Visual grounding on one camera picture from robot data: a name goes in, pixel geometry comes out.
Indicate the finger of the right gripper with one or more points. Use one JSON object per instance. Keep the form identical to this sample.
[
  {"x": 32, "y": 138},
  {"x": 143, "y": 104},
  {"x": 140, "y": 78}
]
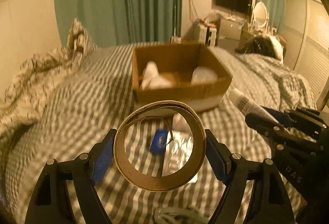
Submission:
[
  {"x": 311, "y": 122},
  {"x": 275, "y": 134}
]

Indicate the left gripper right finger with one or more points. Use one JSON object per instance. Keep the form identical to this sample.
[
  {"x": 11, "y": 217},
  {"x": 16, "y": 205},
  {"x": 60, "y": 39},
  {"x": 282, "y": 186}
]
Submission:
[{"x": 269, "y": 201}]

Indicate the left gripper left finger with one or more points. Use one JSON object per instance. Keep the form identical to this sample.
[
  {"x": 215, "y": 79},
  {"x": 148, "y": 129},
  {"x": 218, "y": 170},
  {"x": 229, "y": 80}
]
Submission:
[{"x": 50, "y": 201}]

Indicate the white tube with barcode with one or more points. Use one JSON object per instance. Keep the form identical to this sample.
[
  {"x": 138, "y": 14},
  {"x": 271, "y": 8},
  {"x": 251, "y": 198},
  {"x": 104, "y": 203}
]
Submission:
[{"x": 247, "y": 105}]

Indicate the silver foil package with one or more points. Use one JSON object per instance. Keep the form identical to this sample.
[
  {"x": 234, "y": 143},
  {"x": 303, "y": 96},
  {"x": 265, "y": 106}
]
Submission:
[{"x": 177, "y": 153}]

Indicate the brown tape roll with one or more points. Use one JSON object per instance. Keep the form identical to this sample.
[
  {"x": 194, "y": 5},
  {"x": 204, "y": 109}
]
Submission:
[{"x": 168, "y": 182}]

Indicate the white black plush toy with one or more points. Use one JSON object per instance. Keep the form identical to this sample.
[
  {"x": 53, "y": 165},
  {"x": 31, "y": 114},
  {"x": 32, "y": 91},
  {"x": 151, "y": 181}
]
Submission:
[{"x": 152, "y": 78}]

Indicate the clear plastic lid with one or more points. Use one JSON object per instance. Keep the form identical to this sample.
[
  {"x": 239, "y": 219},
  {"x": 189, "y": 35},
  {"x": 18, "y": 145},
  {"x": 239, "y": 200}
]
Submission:
[{"x": 203, "y": 75}]

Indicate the dark clothes on chair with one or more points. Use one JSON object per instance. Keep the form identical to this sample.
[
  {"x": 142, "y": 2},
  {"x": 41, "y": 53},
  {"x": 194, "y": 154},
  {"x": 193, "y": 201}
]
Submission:
[{"x": 266, "y": 45}]

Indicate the brown cardboard box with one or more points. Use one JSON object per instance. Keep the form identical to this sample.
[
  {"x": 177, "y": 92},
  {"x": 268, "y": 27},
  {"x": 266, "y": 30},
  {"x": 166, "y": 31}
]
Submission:
[{"x": 176, "y": 62}]

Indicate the white louvred wardrobe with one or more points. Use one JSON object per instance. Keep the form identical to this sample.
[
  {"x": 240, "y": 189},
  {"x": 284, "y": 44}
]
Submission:
[{"x": 306, "y": 32}]

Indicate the grey mini fridge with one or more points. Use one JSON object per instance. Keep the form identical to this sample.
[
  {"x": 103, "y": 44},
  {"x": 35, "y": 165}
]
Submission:
[{"x": 229, "y": 29}]

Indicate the white suitcase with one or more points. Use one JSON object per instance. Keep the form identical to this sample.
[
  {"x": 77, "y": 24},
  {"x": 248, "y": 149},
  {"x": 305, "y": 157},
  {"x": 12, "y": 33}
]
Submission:
[{"x": 205, "y": 33}]

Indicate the small blue packet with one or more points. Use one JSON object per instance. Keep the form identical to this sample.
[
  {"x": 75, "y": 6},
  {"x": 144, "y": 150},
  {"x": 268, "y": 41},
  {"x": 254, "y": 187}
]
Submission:
[{"x": 159, "y": 142}]

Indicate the white oval vanity mirror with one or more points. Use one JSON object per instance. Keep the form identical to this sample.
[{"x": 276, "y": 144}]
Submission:
[{"x": 260, "y": 15}]

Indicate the floral patterned duvet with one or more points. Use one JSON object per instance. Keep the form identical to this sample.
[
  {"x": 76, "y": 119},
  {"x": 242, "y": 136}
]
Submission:
[{"x": 24, "y": 100}]

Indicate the grey checked bed cover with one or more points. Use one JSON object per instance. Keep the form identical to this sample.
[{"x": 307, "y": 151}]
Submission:
[{"x": 99, "y": 97}]

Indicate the checked pillow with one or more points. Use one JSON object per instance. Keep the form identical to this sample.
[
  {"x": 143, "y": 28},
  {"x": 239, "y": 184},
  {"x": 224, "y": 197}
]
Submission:
[{"x": 79, "y": 40}]

